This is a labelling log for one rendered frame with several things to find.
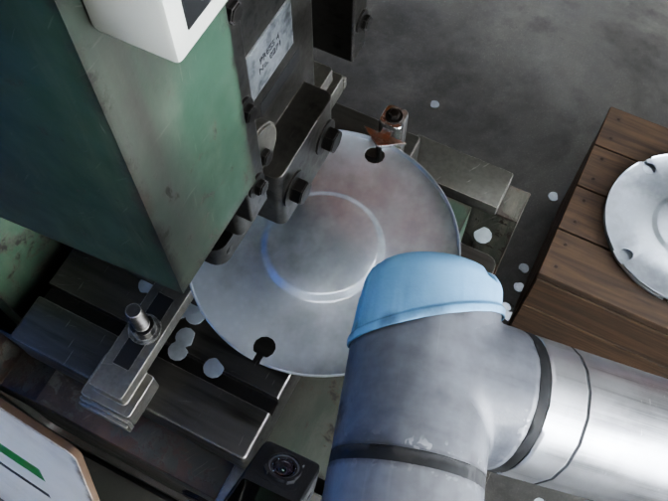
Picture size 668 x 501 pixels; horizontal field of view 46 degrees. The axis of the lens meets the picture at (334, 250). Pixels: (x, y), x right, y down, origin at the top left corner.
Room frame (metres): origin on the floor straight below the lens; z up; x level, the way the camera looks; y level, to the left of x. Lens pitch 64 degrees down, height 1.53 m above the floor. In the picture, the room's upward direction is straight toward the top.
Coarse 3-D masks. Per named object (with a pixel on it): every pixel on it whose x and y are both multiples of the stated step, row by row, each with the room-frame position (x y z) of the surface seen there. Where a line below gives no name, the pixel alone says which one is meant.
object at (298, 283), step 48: (336, 192) 0.44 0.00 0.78; (384, 192) 0.44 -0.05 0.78; (432, 192) 0.44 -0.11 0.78; (288, 240) 0.38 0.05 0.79; (336, 240) 0.38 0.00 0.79; (384, 240) 0.38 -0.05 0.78; (432, 240) 0.38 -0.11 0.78; (192, 288) 0.32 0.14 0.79; (240, 288) 0.32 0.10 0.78; (288, 288) 0.32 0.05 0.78; (336, 288) 0.32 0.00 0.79; (240, 336) 0.27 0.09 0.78; (288, 336) 0.27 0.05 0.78; (336, 336) 0.27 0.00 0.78
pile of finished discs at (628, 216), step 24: (648, 168) 0.74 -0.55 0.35; (624, 192) 0.69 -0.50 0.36; (648, 192) 0.69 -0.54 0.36; (624, 216) 0.64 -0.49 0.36; (648, 216) 0.64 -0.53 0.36; (624, 240) 0.59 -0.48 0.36; (648, 240) 0.59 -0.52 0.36; (624, 264) 0.55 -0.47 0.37; (648, 264) 0.55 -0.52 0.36; (648, 288) 0.51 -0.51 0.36
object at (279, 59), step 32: (256, 0) 0.39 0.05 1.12; (288, 0) 0.42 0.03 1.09; (256, 32) 0.38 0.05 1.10; (288, 32) 0.42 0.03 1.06; (256, 64) 0.38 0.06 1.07; (288, 64) 0.42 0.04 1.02; (256, 96) 0.37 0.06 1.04; (288, 96) 0.41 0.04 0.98; (320, 96) 0.42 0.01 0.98; (256, 128) 0.35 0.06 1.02; (288, 128) 0.39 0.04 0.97; (320, 128) 0.40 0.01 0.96; (288, 160) 0.36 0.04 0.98; (320, 160) 0.40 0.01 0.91; (288, 192) 0.34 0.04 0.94
